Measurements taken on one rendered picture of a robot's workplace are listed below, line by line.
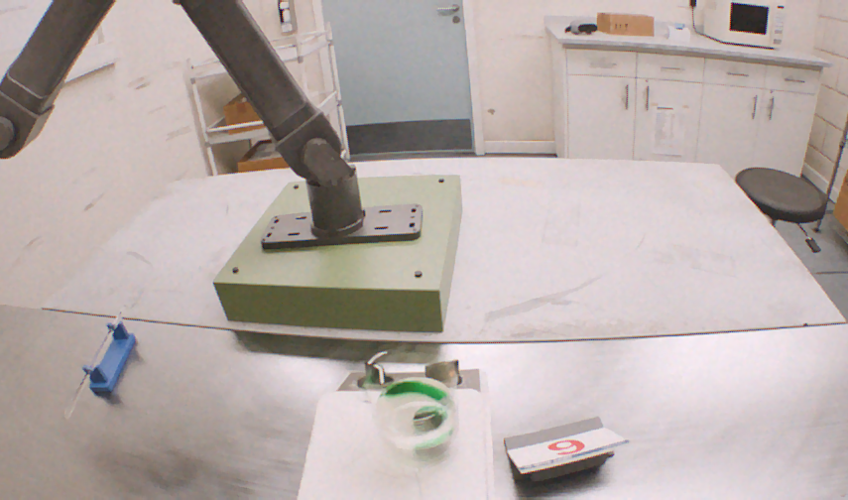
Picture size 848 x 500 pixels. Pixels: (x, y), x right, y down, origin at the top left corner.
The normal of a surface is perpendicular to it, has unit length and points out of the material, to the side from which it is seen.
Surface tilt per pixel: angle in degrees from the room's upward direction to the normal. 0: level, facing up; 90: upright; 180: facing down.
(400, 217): 1
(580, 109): 90
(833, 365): 0
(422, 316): 90
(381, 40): 90
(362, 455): 0
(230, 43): 91
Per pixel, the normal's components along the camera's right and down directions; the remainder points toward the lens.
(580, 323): -0.10, -0.84
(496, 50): -0.14, 0.54
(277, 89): 0.41, 0.34
